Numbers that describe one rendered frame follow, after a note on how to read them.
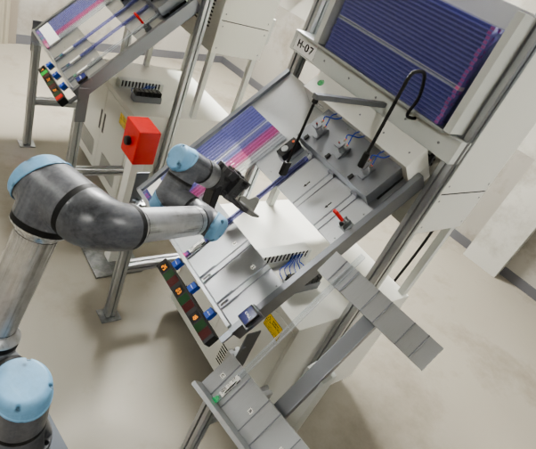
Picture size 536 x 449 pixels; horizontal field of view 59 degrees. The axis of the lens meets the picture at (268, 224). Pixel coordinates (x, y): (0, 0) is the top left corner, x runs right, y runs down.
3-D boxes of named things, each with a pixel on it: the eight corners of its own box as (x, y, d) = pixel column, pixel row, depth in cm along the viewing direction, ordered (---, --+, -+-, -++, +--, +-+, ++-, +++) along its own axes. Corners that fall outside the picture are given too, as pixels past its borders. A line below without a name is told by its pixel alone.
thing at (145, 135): (95, 279, 229) (128, 138, 188) (79, 246, 242) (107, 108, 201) (142, 272, 244) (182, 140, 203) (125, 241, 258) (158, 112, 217)
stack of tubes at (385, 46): (437, 125, 130) (497, 28, 116) (323, 46, 159) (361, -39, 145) (460, 127, 138) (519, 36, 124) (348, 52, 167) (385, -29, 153)
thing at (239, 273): (236, 329, 138) (231, 325, 136) (146, 194, 175) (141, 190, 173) (286, 287, 139) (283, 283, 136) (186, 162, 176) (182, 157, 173)
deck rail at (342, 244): (239, 338, 139) (231, 333, 134) (236, 334, 140) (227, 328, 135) (424, 186, 142) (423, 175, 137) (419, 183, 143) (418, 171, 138)
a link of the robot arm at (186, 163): (158, 163, 126) (175, 136, 125) (185, 178, 135) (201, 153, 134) (174, 175, 121) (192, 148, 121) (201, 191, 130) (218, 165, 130)
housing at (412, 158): (410, 192, 144) (405, 167, 132) (313, 112, 172) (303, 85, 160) (430, 176, 144) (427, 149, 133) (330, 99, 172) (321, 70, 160)
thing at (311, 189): (335, 251, 142) (331, 244, 138) (226, 135, 179) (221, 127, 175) (419, 183, 143) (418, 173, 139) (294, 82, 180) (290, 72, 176)
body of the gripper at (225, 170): (253, 185, 143) (230, 170, 133) (234, 207, 144) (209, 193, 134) (239, 171, 147) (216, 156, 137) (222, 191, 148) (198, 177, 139)
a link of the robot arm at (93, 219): (115, 220, 80) (238, 212, 126) (71, 186, 83) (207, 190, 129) (86, 276, 83) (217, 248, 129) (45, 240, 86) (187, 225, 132)
